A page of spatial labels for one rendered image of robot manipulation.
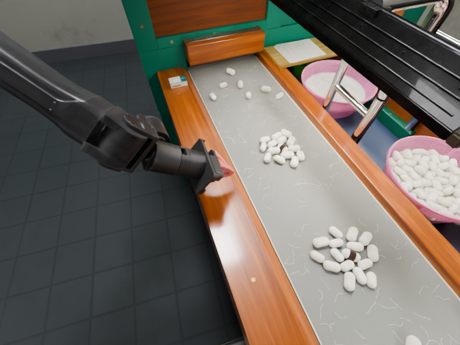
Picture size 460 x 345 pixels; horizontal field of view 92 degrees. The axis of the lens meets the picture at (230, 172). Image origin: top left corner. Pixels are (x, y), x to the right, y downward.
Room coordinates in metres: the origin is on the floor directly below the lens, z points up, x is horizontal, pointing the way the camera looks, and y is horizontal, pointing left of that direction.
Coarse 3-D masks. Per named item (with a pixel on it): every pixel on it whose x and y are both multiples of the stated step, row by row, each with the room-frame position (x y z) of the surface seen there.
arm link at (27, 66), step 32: (0, 32) 0.30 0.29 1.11; (0, 64) 0.25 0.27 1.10; (32, 64) 0.27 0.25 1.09; (32, 96) 0.24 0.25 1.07; (64, 96) 0.24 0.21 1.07; (96, 96) 0.27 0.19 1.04; (64, 128) 0.22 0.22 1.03; (96, 128) 0.23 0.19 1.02; (128, 128) 0.23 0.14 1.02; (128, 160) 0.21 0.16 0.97
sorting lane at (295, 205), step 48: (240, 96) 0.68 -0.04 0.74; (288, 96) 0.68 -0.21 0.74; (240, 144) 0.45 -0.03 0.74; (288, 192) 0.28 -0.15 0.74; (336, 192) 0.28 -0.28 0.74; (288, 240) 0.16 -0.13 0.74; (384, 240) 0.16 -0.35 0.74; (336, 288) 0.06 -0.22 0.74; (384, 288) 0.06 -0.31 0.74; (432, 288) 0.06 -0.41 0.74; (336, 336) -0.02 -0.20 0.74; (384, 336) -0.02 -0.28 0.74; (432, 336) -0.02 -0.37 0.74
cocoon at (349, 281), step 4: (348, 272) 0.09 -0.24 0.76; (344, 276) 0.08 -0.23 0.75; (348, 276) 0.08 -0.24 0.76; (352, 276) 0.08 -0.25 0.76; (344, 280) 0.07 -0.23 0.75; (348, 280) 0.07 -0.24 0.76; (352, 280) 0.07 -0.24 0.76; (344, 284) 0.07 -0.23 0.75; (348, 284) 0.07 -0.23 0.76; (352, 284) 0.07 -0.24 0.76; (348, 288) 0.06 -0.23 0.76; (352, 288) 0.06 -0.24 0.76
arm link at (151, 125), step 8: (128, 120) 0.24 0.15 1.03; (136, 120) 0.26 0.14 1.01; (144, 120) 0.32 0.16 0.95; (152, 120) 0.33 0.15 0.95; (160, 120) 0.34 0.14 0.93; (136, 128) 0.24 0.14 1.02; (144, 128) 0.25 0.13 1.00; (152, 128) 0.26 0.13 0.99; (160, 128) 0.31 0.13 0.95; (152, 136) 0.24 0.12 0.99; (168, 136) 0.30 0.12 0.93; (144, 144) 0.24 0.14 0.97; (152, 144) 0.24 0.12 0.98; (144, 152) 0.23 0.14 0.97; (136, 160) 0.22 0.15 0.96; (112, 168) 0.20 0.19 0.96; (128, 168) 0.21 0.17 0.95
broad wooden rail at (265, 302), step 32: (192, 96) 0.65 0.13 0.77; (192, 128) 0.49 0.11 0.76; (224, 192) 0.27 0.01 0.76; (224, 224) 0.19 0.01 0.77; (256, 224) 0.19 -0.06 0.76; (224, 256) 0.12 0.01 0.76; (256, 256) 0.12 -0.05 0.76; (256, 288) 0.06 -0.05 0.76; (288, 288) 0.06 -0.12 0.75; (256, 320) 0.01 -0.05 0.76; (288, 320) 0.01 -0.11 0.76
